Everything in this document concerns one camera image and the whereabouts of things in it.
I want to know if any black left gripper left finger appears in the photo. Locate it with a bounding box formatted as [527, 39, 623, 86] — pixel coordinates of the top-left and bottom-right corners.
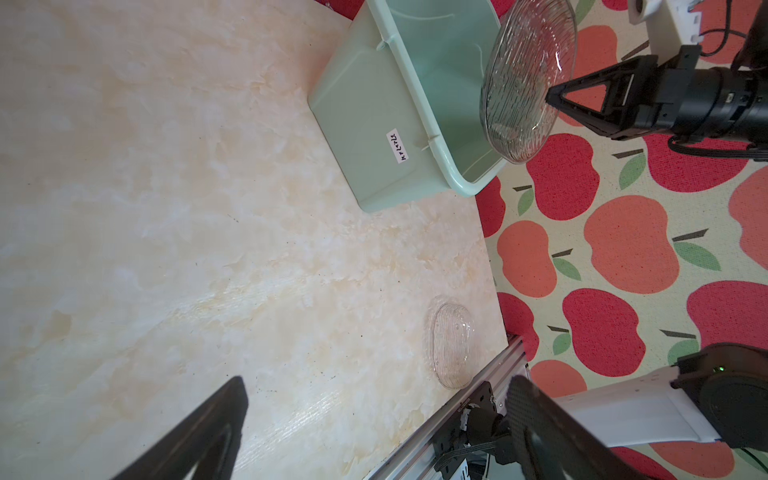
[116, 376, 248, 479]

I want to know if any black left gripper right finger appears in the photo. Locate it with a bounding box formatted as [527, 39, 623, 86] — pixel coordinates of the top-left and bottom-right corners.
[505, 376, 644, 479]

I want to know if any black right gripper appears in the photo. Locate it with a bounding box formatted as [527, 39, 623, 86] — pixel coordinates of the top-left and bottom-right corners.
[545, 45, 767, 144]

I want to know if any grey glass plate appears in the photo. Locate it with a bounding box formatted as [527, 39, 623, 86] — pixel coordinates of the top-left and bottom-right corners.
[480, 0, 577, 164]

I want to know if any clear glass plate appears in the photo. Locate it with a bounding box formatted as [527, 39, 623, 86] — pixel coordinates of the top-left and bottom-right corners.
[424, 295, 476, 390]

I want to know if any mint green plastic bin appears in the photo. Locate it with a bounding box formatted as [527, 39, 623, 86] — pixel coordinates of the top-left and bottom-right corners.
[308, 0, 505, 213]

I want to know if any white bin label sticker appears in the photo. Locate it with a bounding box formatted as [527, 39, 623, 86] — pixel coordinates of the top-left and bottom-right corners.
[386, 129, 409, 164]

